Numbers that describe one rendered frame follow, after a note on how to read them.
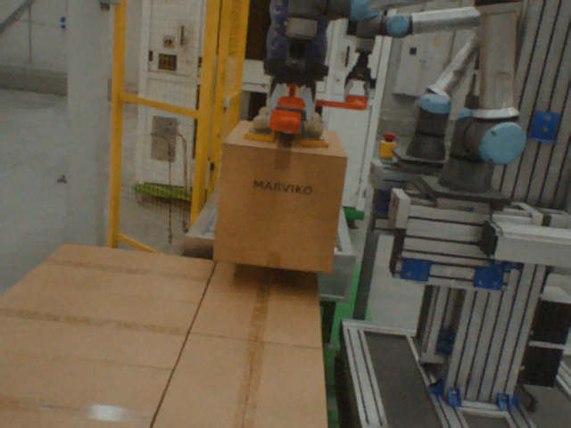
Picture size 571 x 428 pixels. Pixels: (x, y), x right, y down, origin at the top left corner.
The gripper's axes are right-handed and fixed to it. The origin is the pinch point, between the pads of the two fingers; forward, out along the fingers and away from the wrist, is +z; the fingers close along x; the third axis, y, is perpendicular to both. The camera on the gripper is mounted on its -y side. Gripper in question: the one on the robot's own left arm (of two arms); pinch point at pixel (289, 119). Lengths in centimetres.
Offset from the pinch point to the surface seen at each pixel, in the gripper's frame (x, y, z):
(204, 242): 27, 69, 61
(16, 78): 507, 932, 98
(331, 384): -33, 71, 120
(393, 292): -79, 181, 118
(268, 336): -2, 7, 66
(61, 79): 427, 933, 90
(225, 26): 43, 193, -25
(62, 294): 64, 19, 67
